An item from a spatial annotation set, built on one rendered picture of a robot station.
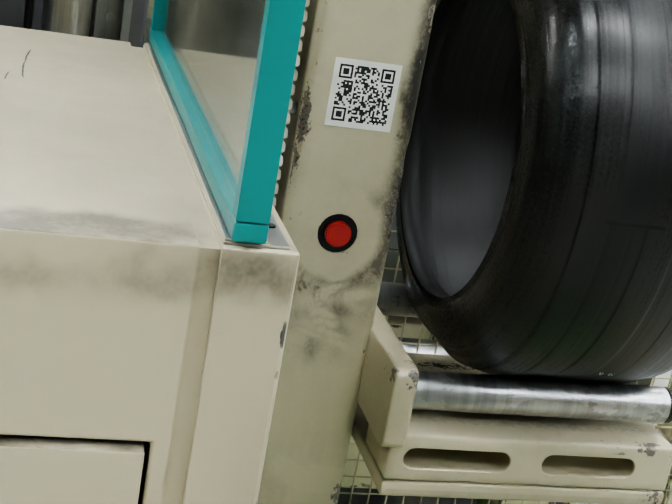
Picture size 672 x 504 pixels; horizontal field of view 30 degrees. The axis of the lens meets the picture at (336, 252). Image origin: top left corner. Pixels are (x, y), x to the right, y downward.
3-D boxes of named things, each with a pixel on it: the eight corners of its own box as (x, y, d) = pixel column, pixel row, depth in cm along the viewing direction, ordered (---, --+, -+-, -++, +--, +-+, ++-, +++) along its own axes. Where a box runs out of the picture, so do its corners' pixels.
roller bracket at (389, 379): (380, 450, 139) (397, 370, 136) (309, 309, 175) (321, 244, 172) (409, 452, 139) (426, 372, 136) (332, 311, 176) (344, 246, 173)
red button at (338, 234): (323, 246, 140) (328, 221, 139) (320, 241, 142) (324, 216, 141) (349, 248, 141) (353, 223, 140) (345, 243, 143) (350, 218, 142)
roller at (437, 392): (398, 360, 143) (387, 385, 146) (404, 391, 140) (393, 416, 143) (670, 379, 152) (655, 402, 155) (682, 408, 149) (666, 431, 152)
